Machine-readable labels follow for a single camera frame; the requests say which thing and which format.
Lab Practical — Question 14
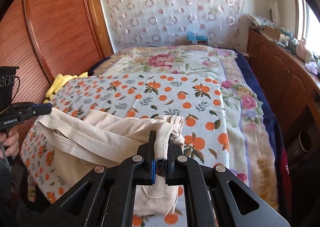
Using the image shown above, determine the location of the beige printed t-shirt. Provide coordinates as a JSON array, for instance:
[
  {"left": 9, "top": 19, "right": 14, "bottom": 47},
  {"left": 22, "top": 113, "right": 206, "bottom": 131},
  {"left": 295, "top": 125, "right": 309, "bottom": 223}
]
[{"left": 36, "top": 108, "right": 186, "bottom": 217}]

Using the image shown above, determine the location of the cardboard box on cabinet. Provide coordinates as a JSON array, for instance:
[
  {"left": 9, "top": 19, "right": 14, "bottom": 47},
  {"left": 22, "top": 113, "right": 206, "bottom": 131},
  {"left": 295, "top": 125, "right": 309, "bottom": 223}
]
[{"left": 263, "top": 25, "right": 289, "bottom": 42}]

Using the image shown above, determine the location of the circle pattern sheer curtain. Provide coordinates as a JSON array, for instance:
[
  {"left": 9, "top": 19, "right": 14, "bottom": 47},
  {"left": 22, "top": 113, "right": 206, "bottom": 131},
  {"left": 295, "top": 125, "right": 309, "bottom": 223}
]
[{"left": 103, "top": 0, "right": 244, "bottom": 50}]

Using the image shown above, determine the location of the navy blue bed sheet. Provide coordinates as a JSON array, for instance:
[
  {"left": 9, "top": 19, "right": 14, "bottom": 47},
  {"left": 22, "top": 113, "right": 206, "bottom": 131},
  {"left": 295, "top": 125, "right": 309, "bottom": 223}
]
[{"left": 235, "top": 50, "right": 287, "bottom": 169}]

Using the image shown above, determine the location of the floral bed quilt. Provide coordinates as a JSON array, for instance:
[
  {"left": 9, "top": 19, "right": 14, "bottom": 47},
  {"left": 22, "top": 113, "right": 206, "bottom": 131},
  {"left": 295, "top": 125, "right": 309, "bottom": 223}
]
[{"left": 94, "top": 46, "right": 279, "bottom": 209}]

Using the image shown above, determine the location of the orange print white blanket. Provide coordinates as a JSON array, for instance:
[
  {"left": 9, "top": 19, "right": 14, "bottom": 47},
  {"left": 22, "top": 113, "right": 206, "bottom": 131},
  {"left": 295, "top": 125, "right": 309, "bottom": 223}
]
[{"left": 21, "top": 74, "right": 243, "bottom": 226}]

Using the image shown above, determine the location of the wooden low cabinet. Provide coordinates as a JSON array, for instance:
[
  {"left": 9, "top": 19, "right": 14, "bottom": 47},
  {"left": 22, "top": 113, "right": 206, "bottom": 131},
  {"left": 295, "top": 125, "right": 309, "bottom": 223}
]
[{"left": 247, "top": 29, "right": 319, "bottom": 144}]

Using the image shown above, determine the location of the crumpled lilac plastic bag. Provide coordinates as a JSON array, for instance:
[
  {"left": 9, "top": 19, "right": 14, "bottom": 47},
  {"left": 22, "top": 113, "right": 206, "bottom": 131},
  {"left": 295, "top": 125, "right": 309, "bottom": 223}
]
[{"left": 305, "top": 61, "right": 318, "bottom": 76}]

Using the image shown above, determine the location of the person's left hand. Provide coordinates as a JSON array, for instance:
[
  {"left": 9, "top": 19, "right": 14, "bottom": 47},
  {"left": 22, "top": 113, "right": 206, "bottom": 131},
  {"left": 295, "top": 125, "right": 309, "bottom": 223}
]
[{"left": 0, "top": 126, "right": 19, "bottom": 157}]

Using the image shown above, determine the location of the brown louvered wardrobe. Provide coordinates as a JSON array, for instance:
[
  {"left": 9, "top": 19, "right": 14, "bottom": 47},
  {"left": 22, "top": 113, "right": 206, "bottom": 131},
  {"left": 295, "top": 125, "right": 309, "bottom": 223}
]
[{"left": 0, "top": 0, "right": 115, "bottom": 143}]

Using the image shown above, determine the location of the pink bottle on sill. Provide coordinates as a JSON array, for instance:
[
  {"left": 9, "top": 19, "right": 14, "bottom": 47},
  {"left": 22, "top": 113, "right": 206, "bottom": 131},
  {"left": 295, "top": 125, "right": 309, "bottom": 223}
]
[{"left": 296, "top": 38, "right": 307, "bottom": 61}]

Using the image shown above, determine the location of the folded patterned cloth stack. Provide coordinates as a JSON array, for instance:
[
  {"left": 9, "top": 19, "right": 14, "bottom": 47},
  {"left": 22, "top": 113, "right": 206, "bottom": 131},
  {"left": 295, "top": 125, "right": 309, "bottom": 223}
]
[{"left": 248, "top": 14, "right": 276, "bottom": 29}]

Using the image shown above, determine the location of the window with wooden frame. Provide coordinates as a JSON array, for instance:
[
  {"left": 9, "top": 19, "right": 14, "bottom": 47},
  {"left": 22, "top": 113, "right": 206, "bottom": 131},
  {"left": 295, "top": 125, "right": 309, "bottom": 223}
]
[{"left": 294, "top": 0, "right": 319, "bottom": 57}]

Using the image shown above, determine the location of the blue box at headboard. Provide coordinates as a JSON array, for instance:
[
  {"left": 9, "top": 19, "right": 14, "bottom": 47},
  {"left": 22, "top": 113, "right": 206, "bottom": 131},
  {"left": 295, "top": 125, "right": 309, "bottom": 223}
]
[{"left": 186, "top": 31, "right": 208, "bottom": 46}]

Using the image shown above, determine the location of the yellow plush toy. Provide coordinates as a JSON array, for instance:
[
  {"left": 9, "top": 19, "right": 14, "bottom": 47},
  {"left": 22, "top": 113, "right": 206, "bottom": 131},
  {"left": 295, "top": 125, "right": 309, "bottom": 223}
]
[{"left": 43, "top": 71, "right": 94, "bottom": 103}]

